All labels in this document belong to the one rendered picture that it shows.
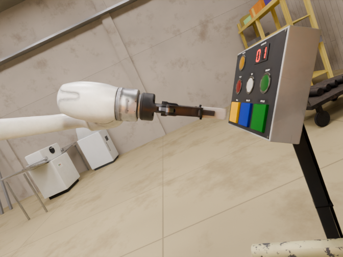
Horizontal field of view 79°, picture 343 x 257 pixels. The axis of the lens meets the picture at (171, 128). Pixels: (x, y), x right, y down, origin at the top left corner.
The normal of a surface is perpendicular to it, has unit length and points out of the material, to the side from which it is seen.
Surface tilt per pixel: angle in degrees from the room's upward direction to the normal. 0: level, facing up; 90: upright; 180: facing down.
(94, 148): 90
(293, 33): 90
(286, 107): 90
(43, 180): 90
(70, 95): 72
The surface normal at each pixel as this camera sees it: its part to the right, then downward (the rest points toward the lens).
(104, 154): 0.00, 0.18
